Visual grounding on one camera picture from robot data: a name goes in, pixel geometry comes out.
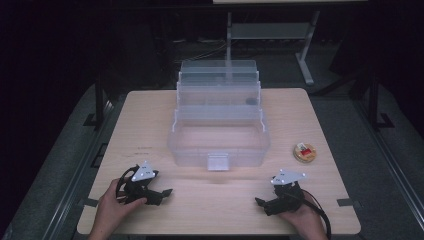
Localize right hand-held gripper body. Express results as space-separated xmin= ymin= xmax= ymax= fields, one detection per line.
xmin=266 ymin=168 xmax=307 ymax=215

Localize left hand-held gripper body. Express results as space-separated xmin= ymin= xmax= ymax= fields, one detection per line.
xmin=123 ymin=160 xmax=162 ymax=206

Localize round yellow tin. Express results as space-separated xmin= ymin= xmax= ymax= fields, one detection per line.
xmin=293 ymin=142 xmax=317 ymax=164

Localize clear plastic tiered storage box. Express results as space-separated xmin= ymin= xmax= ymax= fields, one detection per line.
xmin=167 ymin=59 xmax=271 ymax=172

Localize person's right hand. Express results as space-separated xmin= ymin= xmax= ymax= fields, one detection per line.
xmin=278 ymin=193 xmax=327 ymax=235

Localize person's left hand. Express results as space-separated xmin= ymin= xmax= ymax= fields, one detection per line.
xmin=95 ymin=178 xmax=148 ymax=231

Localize grey metal stand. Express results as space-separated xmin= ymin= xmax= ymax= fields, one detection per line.
xmin=226 ymin=10 xmax=322 ymax=86

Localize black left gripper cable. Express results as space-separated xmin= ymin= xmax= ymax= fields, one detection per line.
xmin=115 ymin=164 xmax=141 ymax=205

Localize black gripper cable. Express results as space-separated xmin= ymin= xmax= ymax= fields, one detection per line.
xmin=300 ymin=189 xmax=332 ymax=240
xmin=115 ymin=164 xmax=141 ymax=205

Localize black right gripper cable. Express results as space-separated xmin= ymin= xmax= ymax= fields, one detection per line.
xmin=300 ymin=189 xmax=332 ymax=240

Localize metal floor rail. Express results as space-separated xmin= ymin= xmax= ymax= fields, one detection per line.
xmin=41 ymin=96 xmax=126 ymax=240
xmin=352 ymin=98 xmax=424 ymax=233

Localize black frame post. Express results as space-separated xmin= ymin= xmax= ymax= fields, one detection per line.
xmin=82 ymin=74 xmax=108 ymax=130
xmin=365 ymin=66 xmax=396 ymax=132

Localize floor cables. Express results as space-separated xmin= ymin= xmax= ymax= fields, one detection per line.
xmin=172 ymin=36 xmax=234 ymax=65

